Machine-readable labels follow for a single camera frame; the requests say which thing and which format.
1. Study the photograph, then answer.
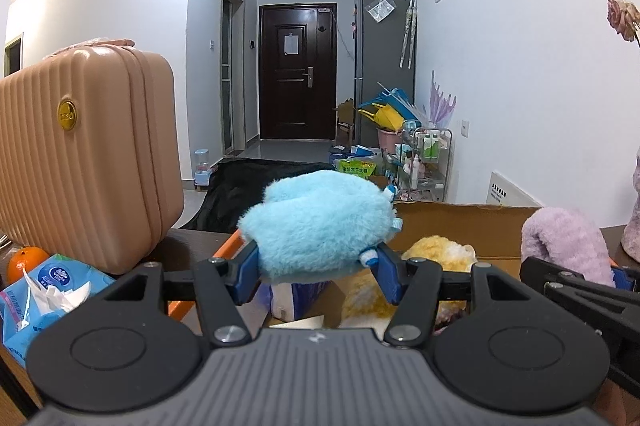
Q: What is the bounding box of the yellow plush toy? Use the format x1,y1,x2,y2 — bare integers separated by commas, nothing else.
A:
340,235,476,338

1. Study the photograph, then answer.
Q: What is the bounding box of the blue tissue pocket pack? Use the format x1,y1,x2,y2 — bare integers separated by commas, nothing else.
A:
270,282,329,322

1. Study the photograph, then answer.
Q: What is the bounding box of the lilac fluffy towel roll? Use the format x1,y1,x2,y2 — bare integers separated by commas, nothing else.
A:
521,207,615,287

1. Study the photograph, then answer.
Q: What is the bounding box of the blue plush toy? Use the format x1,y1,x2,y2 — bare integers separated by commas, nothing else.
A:
238,169,402,284

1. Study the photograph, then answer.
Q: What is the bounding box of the white wedge makeup sponge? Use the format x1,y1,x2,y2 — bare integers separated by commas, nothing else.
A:
271,315,324,330

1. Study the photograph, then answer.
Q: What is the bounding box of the blue soft tissue pack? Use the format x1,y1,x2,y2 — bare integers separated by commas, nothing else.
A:
1,254,114,368

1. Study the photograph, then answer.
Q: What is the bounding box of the pink textured vase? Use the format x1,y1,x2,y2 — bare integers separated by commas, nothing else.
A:
620,151,640,263

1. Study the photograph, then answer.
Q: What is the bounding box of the black chair back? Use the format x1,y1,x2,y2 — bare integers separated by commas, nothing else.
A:
182,157,332,233

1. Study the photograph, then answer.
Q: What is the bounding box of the red cardboard box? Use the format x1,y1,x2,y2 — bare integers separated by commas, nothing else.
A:
167,199,618,337

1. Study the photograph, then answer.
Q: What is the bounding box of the blue and yellow bags pile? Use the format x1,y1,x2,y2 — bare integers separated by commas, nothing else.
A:
358,83,422,133

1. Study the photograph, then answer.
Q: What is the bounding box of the purple decorative plant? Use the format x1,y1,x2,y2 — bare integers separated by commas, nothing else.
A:
428,72,457,129

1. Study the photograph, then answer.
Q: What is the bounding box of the pink ribbed suitcase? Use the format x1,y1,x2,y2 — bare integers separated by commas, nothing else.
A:
1,41,183,275

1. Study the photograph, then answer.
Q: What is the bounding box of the orange fruit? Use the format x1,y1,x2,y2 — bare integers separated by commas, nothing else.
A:
6,246,50,284

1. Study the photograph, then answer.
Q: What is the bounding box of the dark brown door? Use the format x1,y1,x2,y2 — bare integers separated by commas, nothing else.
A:
258,3,337,140

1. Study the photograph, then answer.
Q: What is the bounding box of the grey refrigerator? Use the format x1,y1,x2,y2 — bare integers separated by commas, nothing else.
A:
354,0,416,148

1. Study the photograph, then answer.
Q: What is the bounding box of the wire storage cart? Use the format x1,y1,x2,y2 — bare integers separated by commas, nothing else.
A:
385,127,452,203

